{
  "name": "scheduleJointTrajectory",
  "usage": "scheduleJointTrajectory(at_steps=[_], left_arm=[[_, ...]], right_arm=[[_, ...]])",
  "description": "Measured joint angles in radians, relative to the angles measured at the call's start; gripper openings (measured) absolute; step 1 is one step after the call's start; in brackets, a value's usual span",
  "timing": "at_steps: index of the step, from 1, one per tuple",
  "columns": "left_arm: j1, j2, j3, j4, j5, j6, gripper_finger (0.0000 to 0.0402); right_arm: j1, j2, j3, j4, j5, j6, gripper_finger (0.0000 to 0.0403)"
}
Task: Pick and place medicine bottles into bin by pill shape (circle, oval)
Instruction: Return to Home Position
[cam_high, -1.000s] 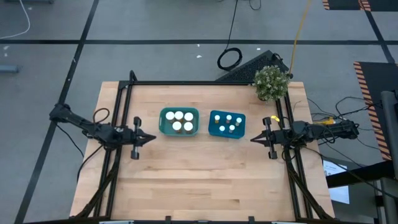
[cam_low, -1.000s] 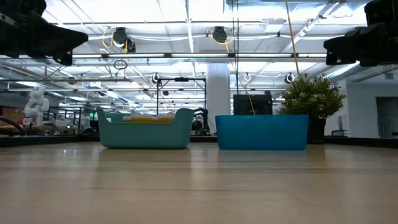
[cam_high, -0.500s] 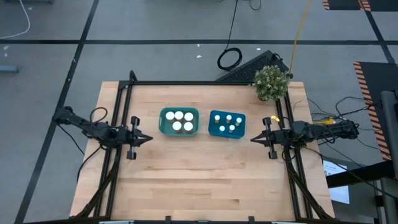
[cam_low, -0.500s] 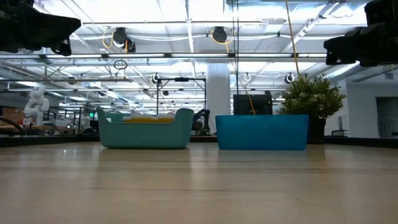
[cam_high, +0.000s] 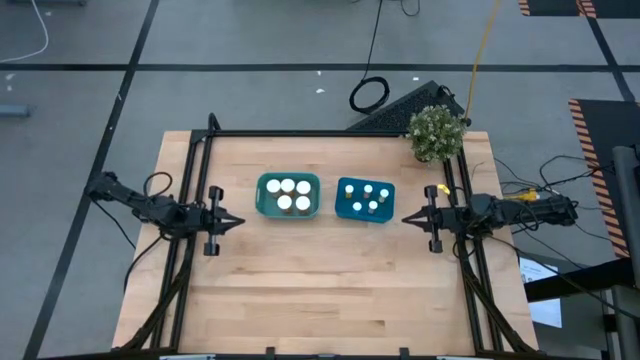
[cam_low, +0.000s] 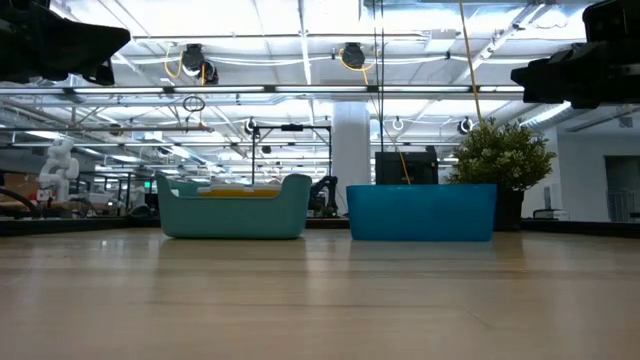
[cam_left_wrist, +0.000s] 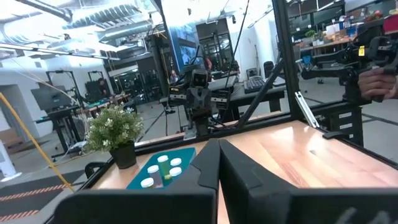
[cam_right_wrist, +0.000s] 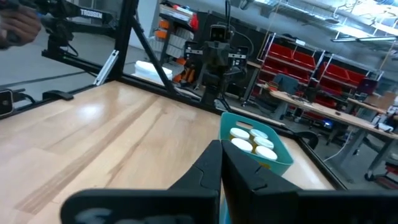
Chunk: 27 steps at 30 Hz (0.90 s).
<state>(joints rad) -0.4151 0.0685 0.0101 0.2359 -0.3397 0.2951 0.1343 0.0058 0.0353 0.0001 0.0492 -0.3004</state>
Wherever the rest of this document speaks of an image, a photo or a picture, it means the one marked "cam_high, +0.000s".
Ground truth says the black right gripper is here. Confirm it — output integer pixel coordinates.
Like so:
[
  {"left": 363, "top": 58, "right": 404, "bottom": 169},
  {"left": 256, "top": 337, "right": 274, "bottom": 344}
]
[{"left": 401, "top": 185, "right": 461, "bottom": 254}]

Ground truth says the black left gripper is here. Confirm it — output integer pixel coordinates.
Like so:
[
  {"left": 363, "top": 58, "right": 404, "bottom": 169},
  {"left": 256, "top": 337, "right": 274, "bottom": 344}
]
[{"left": 192, "top": 185, "right": 246, "bottom": 257}]

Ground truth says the teal plastic bin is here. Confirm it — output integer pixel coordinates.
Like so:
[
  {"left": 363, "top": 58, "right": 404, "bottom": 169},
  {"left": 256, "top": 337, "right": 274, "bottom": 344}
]
[{"left": 255, "top": 172, "right": 322, "bottom": 220}]

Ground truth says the blue plastic bin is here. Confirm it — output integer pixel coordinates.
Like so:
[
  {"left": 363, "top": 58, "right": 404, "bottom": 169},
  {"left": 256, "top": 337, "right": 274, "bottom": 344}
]
[{"left": 333, "top": 176, "right": 397, "bottom": 225}]

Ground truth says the potted plant with white flowers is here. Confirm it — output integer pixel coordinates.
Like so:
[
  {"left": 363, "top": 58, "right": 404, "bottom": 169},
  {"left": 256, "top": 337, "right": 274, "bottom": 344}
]
[{"left": 405, "top": 103, "right": 469, "bottom": 164}]

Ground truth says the black keyboard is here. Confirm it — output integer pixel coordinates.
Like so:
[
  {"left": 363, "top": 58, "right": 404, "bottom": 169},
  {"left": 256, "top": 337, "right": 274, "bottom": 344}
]
[{"left": 346, "top": 79, "right": 466, "bottom": 134}]

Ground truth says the white sheet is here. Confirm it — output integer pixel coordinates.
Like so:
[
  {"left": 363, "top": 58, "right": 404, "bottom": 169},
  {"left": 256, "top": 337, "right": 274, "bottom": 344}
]
[{"left": 518, "top": 256, "right": 564, "bottom": 330}]

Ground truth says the black metal beam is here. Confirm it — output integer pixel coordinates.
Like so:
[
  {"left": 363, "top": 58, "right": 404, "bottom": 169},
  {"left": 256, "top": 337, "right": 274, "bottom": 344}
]
[{"left": 523, "top": 257, "right": 640, "bottom": 304}]

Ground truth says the black mat with orange stripes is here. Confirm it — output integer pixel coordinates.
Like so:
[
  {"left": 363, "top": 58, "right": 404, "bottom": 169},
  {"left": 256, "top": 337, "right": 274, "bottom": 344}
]
[
  {"left": 567, "top": 98, "right": 640, "bottom": 260},
  {"left": 518, "top": 0, "right": 640, "bottom": 20}
]

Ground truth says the grey floor block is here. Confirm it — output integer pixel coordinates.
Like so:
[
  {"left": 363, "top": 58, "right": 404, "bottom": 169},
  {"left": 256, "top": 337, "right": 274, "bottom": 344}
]
[{"left": 0, "top": 103, "right": 32, "bottom": 119}]

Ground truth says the yellow cable plug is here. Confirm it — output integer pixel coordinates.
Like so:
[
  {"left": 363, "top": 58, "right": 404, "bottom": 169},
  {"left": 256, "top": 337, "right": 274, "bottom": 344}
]
[{"left": 504, "top": 188, "right": 541, "bottom": 202}]

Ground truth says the black metal table frame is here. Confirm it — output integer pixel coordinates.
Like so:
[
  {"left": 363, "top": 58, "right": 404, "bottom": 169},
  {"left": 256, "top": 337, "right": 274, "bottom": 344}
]
[{"left": 119, "top": 112, "right": 539, "bottom": 360}]

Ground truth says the black coiled floor cable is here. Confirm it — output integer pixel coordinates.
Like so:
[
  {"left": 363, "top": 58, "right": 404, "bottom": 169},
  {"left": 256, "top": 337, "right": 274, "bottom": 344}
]
[{"left": 348, "top": 0, "right": 391, "bottom": 116}]

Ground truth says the yellow floor cable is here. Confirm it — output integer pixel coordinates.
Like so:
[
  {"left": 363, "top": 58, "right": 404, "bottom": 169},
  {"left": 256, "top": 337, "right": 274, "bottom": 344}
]
[{"left": 462, "top": 0, "right": 503, "bottom": 124}]

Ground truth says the grey metal post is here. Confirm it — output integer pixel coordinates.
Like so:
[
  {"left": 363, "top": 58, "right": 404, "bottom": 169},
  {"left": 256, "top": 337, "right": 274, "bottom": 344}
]
[{"left": 612, "top": 144, "right": 640, "bottom": 360}]

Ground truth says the white floor cable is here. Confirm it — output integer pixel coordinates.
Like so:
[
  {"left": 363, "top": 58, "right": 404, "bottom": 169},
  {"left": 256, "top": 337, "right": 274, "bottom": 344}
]
[{"left": 0, "top": 0, "right": 50, "bottom": 64}]

